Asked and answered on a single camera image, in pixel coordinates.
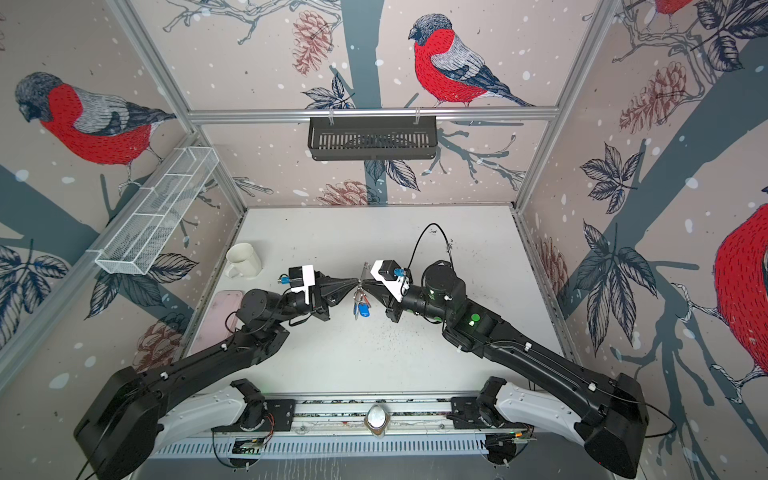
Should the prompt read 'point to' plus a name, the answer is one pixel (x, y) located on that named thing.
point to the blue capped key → (364, 309)
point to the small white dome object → (377, 419)
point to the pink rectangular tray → (217, 319)
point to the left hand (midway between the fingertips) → (353, 286)
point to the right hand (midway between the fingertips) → (361, 286)
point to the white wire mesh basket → (139, 241)
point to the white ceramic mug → (244, 260)
